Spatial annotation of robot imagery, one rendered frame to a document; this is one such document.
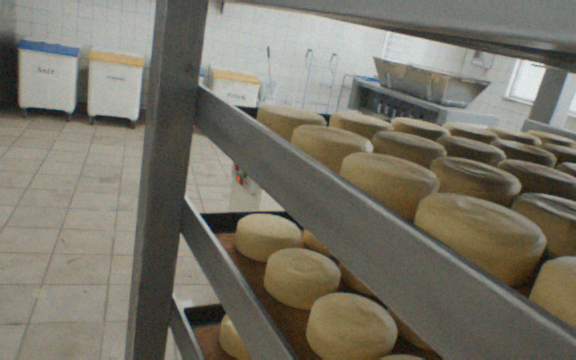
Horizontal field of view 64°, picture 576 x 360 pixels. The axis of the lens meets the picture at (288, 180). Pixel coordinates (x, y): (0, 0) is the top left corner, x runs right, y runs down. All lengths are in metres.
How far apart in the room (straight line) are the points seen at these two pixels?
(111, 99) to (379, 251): 5.19
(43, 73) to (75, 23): 0.84
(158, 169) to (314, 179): 0.18
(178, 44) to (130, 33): 5.53
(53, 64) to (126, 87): 0.71
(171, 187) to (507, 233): 0.25
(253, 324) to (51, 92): 5.16
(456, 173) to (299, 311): 0.13
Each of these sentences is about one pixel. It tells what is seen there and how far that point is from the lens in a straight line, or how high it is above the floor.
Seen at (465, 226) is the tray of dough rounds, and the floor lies 1.33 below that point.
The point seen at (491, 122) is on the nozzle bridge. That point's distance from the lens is 2.26.
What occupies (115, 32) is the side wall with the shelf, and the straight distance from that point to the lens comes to 5.87.
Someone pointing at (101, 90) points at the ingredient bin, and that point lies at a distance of 5.30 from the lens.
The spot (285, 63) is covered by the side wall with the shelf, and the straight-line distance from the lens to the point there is 6.14.
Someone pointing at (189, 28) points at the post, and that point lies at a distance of 0.34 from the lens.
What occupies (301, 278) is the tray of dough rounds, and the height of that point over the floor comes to 1.24.
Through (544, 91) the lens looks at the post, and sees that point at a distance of 0.63.
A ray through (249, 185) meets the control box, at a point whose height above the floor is 0.73.
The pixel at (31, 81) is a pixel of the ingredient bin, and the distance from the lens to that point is 5.38.
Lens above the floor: 1.39
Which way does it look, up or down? 18 degrees down
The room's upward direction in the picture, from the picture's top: 11 degrees clockwise
